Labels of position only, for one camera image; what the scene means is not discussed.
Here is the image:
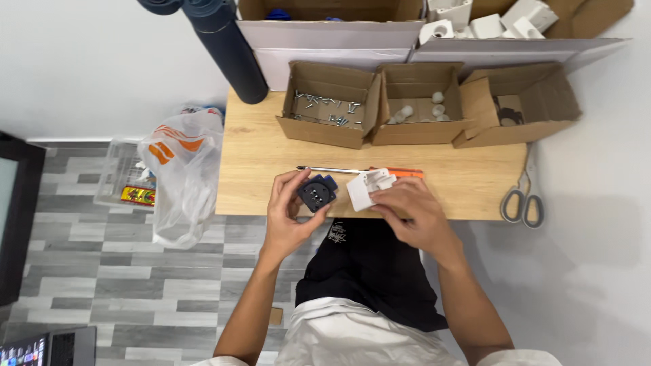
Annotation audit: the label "pile of silver screws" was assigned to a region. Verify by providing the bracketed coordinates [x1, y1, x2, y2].
[292, 90, 365, 128]

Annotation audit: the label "black monitor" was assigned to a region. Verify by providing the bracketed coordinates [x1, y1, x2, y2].
[0, 130, 47, 307]

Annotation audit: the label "white plastic bag, orange print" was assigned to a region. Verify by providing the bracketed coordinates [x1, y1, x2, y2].
[137, 107, 225, 250]

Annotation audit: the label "small cardboard box with screws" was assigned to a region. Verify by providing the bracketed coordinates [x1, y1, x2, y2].
[275, 60, 382, 150]

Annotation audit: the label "large carton with white housings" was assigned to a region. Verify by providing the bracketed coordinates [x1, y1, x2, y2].
[408, 0, 635, 78]

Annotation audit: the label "small cardboard box, black parts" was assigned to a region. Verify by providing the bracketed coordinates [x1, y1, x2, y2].
[452, 62, 583, 149]

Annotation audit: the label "heap of white plastic housings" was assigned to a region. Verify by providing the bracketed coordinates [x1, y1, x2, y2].
[418, 0, 559, 45]

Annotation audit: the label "dark blue water bottle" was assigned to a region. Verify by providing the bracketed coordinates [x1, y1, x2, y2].
[181, 0, 269, 105]

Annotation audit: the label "large carton with blue parts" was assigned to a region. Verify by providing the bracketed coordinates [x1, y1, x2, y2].
[236, 0, 427, 93]

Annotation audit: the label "dark blue bottle lid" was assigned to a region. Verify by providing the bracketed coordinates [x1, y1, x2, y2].
[136, 0, 185, 16]

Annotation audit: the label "small cardboard box with caps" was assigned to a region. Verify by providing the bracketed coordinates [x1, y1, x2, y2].
[370, 62, 477, 146]

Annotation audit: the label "grey laptop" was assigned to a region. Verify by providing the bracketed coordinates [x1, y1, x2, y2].
[0, 326, 98, 366]

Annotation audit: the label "person's right hand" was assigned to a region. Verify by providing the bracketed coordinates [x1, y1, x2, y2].
[369, 175, 465, 266]

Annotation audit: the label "person's black shorts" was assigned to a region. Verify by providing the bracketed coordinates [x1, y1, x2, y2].
[294, 218, 450, 333]

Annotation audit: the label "white plastic socket housing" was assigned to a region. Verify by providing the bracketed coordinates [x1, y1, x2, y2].
[346, 168, 398, 212]

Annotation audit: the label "yellow and red packet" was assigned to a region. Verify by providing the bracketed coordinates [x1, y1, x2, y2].
[120, 185, 157, 207]

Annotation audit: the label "person's white shirt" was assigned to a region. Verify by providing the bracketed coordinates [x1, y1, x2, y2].
[191, 297, 564, 366]

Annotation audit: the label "clear plastic container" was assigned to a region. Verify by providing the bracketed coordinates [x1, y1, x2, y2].
[94, 136, 157, 209]

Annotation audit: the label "orange handled screwdriver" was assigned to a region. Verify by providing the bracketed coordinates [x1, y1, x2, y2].
[296, 166, 424, 179]

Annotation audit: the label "grey handled scissors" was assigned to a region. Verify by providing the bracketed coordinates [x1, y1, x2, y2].
[499, 147, 545, 230]

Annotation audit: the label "person's left hand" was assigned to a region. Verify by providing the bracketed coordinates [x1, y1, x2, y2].
[261, 169, 332, 261]

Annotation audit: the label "group of white plastic caps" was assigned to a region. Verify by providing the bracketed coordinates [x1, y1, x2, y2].
[387, 91, 451, 126]

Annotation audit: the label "black and blue socket insert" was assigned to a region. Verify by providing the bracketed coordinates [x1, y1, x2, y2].
[297, 174, 339, 213]

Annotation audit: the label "pile of black metal parts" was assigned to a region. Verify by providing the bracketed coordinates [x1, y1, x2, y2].
[494, 96, 525, 127]

